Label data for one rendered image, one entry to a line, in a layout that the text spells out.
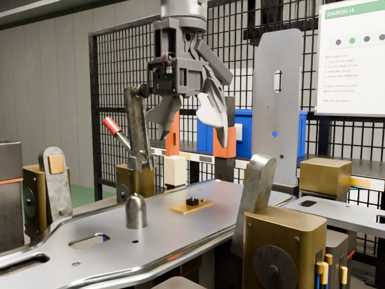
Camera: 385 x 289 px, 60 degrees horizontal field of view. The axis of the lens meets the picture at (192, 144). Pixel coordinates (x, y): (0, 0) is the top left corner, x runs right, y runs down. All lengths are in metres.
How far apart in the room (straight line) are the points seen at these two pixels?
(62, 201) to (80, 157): 4.31
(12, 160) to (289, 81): 0.56
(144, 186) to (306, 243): 0.38
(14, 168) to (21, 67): 5.44
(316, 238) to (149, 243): 0.21
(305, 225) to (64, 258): 0.29
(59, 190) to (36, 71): 5.08
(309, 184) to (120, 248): 0.43
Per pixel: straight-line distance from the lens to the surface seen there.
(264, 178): 0.43
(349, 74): 1.02
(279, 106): 0.78
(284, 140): 0.78
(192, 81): 0.53
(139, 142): 0.69
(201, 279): 0.65
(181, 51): 0.55
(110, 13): 4.44
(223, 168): 0.91
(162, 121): 0.61
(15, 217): 0.63
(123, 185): 0.70
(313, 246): 0.41
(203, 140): 1.05
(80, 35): 4.84
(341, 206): 0.66
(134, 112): 0.67
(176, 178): 0.72
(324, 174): 0.72
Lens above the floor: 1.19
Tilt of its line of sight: 7 degrees down
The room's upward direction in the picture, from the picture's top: straight up
